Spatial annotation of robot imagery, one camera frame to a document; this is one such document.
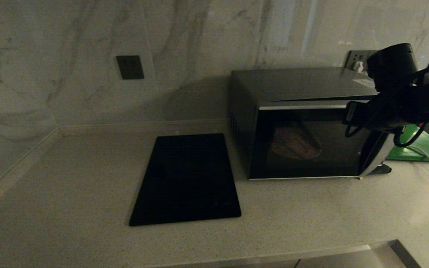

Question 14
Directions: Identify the purple plate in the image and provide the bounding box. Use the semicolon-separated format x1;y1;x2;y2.
270;127;322;160

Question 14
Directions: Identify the black stand under microwave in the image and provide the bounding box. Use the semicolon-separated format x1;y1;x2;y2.
371;165;392;176

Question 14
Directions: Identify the black silver microwave oven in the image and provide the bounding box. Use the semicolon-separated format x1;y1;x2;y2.
229;67;393;181

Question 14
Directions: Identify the green cutting board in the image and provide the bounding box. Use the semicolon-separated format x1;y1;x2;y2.
386;125;429;162

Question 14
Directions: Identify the black induction cooktop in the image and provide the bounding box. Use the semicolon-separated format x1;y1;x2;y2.
129;133;242;227

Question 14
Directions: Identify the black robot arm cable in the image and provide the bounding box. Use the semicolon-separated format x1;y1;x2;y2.
345;63;429;148

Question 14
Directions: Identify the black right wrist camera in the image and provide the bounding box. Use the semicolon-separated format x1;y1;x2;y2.
344;100;368;126

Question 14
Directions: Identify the dark single wall socket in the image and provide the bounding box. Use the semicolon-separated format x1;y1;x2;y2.
116;55;145;80

